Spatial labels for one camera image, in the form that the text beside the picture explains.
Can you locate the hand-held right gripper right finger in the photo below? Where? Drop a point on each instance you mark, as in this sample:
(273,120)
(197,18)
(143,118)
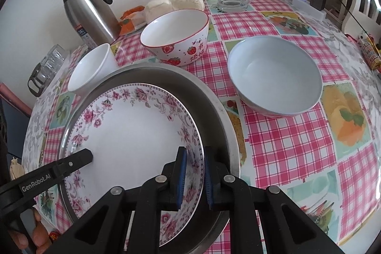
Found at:
(210,182)

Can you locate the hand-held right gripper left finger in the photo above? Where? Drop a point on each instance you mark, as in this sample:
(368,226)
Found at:
(182,179)

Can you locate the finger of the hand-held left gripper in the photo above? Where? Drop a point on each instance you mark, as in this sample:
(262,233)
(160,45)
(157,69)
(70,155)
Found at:
(79,159)

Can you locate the floral round plate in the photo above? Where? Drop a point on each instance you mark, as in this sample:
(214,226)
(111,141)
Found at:
(131,135)

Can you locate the steel basin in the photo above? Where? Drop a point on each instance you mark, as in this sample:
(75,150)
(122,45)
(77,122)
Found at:
(211,111)

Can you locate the small white bowl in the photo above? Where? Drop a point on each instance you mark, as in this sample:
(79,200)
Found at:
(92,69)

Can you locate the strawberry print bowl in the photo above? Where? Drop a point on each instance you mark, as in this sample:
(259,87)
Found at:
(172,28)

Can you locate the person's left hand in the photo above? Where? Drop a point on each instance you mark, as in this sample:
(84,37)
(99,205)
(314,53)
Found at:
(38,239)

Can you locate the pink bar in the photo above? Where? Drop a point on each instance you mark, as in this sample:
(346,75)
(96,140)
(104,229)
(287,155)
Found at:
(15,99)

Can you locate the rack of glass cups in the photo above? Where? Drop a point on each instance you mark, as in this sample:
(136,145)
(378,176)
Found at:
(47,66)

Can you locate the light blue bowl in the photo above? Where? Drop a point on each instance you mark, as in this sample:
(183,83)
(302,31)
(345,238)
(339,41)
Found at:
(273,72)

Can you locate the orange snack packet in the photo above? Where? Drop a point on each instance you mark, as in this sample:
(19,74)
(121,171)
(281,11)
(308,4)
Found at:
(128,25)

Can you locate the steel thermos jug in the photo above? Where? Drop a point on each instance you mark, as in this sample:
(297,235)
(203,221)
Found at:
(89,13)

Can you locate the white power strip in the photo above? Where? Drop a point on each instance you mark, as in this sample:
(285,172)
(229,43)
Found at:
(300,2)

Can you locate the white carved chair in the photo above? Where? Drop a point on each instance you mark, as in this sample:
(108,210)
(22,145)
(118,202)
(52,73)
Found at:
(348,23)

